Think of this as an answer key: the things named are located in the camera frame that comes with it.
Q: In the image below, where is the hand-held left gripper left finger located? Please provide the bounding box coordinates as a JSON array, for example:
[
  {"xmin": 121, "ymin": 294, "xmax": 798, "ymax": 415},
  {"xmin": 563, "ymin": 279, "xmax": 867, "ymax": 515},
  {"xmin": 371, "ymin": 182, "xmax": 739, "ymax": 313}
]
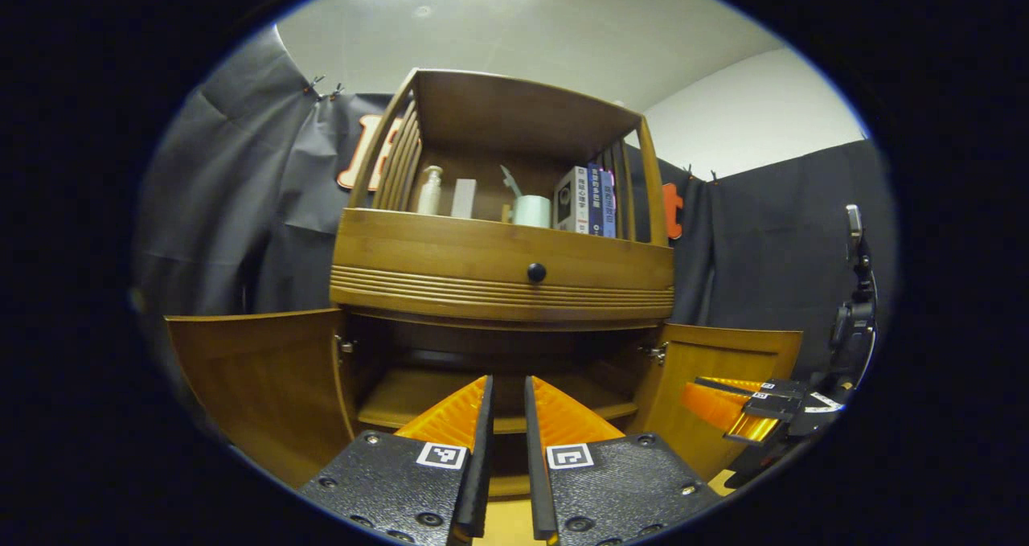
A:
[{"xmin": 299, "ymin": 375, "xmax": 495, "ymax": 546}]

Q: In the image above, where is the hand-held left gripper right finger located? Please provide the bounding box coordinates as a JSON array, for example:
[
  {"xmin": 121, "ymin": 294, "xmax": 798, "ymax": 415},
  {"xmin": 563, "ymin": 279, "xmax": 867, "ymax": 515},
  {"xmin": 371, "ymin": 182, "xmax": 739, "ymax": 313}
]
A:
[{"xmin": 524, "ymin": 376, "xmax": 724, "ymax": 546}]

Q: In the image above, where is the wooden shoe cabinet door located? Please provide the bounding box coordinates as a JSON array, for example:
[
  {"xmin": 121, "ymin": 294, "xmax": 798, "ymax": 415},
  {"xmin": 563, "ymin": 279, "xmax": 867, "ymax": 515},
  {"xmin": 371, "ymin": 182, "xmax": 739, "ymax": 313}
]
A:
[
  {"xmin": 165, "ymin": 309, "xmax": 359, "ymax": 489},
  {"xmin": 627, "ymin": 323, "xmax": 805, "ymax": 482}
]

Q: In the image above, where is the light purple book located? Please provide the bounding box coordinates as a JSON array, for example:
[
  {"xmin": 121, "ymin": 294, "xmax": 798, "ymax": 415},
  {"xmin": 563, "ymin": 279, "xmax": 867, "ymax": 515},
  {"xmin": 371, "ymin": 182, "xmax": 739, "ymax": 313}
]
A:
[{"xmin": 600, "ymin": 169, "xmax": 618, "ymax": 239}]

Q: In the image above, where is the dark blue book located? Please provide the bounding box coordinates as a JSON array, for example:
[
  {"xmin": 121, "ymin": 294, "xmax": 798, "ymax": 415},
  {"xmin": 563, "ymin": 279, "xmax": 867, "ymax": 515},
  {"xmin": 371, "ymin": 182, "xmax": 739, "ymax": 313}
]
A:
[{"xmin": 585, "ymin": 162, "xmax": 605, "ymax": 237}]

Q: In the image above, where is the white book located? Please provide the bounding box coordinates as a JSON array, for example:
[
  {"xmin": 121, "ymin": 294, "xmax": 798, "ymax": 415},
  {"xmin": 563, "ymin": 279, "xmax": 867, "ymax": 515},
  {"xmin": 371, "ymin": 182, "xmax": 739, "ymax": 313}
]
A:
[{"xmin": 553, "ymin": 166, "xmax": 590, "ymax": 233}]

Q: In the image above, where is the pale green cup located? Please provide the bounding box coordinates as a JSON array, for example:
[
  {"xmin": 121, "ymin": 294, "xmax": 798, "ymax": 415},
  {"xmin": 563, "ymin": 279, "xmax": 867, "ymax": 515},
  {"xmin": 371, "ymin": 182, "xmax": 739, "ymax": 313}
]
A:
[{"xmin": 512, "ymin": 195, "xmax": 552, "ymax": 228}]

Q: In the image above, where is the white pump bottle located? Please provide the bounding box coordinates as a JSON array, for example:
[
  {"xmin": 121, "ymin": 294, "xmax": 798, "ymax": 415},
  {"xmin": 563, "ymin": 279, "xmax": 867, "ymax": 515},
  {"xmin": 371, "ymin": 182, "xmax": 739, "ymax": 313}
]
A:
[{"xmin": 418, "ymin": 165, "xmax": 444, "ymax": 216}]

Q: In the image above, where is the black backdrop cloth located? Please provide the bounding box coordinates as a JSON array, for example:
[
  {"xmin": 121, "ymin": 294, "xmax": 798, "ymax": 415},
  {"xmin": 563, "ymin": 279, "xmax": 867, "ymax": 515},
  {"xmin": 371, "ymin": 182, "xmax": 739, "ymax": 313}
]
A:
[{"xmin": 133, "ymin": 23, "xmax": 897, "ymax": 386}]

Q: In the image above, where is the black camera stand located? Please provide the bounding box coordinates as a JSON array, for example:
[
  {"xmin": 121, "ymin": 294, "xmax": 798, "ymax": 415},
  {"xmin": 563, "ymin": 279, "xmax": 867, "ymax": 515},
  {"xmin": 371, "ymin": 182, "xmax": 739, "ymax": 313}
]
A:
[{"xmin": 828, "ymin": 204, "xmax": 879, "ymax": 390}]

